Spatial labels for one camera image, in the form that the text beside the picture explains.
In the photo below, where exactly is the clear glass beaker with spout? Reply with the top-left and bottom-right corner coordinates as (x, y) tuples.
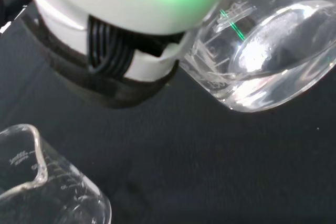
(0, 123), (113, 224)

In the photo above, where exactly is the black bench cloth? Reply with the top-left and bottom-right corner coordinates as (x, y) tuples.
(0, 6), (336, 224)

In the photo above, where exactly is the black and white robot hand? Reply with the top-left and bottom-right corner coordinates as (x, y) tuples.
(20, 0), (253, 109)

